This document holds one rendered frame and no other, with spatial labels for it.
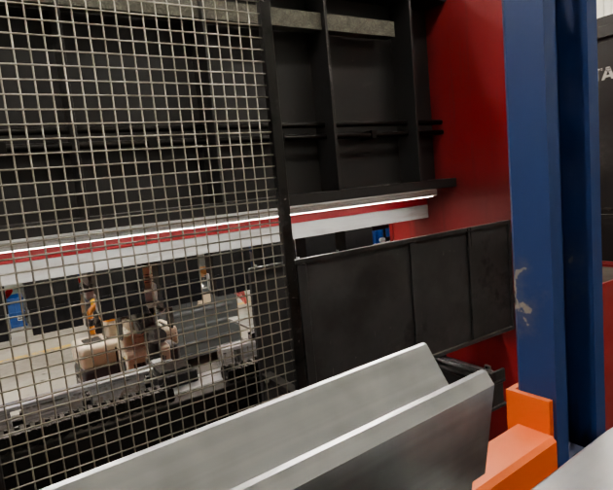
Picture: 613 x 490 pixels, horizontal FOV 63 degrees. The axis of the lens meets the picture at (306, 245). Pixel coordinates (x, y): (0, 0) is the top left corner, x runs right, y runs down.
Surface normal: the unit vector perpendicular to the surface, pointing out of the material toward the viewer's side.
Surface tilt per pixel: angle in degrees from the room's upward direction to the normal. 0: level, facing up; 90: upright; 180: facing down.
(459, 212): 90
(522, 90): 90
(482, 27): 90
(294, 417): 55
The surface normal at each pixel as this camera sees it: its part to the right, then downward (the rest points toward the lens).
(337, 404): 0.43, -0.53
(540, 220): -0.80, 0.15
